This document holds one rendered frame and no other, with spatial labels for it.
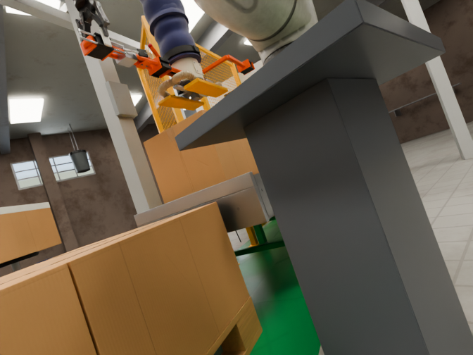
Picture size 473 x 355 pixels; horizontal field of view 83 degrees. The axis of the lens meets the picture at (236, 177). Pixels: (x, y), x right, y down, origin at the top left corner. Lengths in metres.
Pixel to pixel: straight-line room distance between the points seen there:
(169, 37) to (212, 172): 0.84
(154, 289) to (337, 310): 0.45
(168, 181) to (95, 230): 8.29
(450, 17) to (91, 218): 12.91
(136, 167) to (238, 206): 1.47
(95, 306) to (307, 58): 0.62
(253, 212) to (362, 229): 0.59
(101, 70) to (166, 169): 1.54
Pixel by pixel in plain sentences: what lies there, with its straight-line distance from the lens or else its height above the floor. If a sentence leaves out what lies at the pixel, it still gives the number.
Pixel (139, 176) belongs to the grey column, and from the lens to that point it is 2.42.
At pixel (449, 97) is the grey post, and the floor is 0.71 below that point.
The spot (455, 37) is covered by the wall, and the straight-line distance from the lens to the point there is 11.83.
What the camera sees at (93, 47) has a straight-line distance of 1.24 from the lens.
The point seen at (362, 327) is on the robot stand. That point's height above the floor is 0.20.
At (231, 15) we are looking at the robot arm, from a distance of 0.57.
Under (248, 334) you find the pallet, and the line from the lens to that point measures 1.14.
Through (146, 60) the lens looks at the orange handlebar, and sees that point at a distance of 1.41.
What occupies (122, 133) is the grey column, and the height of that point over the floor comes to 1.32.
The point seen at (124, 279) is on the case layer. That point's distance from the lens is 0.74.
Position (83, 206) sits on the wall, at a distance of 9.64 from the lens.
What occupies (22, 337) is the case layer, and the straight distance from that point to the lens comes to 0.64.
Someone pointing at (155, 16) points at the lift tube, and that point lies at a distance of 1.80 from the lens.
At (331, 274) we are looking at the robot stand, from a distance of 0.67.
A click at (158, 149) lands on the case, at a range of 1.42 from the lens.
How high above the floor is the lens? 0.57
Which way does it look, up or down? 2 degrees up
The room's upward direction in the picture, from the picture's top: 20 degrees counter-clockwise
